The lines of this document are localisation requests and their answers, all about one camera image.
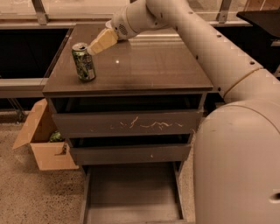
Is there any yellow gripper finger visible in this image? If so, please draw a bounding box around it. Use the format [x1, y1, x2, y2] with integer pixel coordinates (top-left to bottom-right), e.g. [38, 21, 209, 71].
[87, 28, 118, 55]

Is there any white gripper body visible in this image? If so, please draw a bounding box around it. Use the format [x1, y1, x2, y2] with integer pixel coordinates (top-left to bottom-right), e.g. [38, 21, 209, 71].
[106, 8, 137, 40]

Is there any green soda can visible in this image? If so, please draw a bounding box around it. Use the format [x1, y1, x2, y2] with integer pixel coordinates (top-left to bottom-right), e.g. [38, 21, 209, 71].
[72, 43, 95, 81]

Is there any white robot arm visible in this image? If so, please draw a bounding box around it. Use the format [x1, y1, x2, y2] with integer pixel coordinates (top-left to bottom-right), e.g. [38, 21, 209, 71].
[88, 0, 280, 224]

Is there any grey drawer cabinet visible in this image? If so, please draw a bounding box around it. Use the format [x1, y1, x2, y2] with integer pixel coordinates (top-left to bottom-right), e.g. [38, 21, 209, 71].
[42, 22, 214, 170]

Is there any grey top drawer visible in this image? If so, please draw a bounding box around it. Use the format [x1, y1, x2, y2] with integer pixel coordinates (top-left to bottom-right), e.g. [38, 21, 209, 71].
[52, 94, 202, 138]

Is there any grey drawer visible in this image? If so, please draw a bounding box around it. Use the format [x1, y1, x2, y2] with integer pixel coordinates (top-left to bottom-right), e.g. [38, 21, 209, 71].
[70, 134, 192, 165]
[79, 162, 187, 224]
[52, 94, 202, 138]

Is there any grey middle drawer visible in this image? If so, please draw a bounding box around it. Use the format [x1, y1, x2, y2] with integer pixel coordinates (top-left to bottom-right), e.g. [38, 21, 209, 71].
[70, 134, 192, 165]

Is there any grey bottom drawer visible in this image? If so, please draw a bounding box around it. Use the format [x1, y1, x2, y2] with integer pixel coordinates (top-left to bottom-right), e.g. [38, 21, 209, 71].
[79, 162, 187, 224]

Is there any green item in box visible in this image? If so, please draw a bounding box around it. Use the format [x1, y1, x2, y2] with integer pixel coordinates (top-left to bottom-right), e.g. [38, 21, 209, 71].
[49, 130, 64, 143]

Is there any open cardboard box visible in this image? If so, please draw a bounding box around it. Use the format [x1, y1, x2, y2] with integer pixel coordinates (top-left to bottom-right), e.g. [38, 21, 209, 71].
[13, 99, 79, 171]

